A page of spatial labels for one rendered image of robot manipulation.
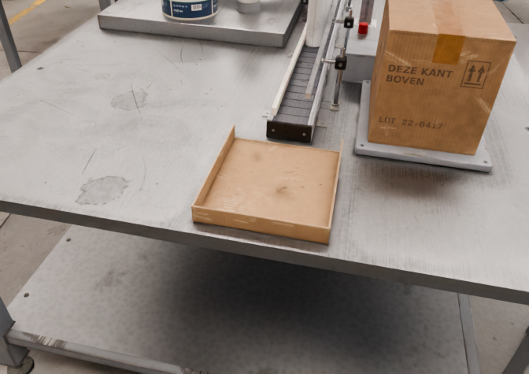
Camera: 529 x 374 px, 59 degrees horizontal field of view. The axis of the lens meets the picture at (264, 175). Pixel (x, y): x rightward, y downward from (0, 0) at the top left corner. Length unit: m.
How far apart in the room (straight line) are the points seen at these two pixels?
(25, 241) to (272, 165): 1.42
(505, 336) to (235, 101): 1.28
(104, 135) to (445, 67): 0.78
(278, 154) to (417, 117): 0.32
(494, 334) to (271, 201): 1.20
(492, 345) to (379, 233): 1.07
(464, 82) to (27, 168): 0.94
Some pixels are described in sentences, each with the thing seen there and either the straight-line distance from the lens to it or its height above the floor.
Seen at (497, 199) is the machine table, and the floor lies 0.83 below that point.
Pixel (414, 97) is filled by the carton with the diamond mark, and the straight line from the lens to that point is 1.06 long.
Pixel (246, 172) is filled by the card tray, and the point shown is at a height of 0.83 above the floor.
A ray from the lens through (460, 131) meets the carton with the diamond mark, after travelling 1.11.
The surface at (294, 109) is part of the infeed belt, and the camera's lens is 1.16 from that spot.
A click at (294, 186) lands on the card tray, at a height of 0.83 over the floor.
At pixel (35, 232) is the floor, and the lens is 2.25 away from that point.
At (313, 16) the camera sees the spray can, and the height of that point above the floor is 0.98.
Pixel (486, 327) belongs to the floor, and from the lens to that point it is 1.95.
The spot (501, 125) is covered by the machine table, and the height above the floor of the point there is 0.83.
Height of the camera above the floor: 1.45
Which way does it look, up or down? 38 degrees down
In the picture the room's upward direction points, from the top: 2 degrees clockwise
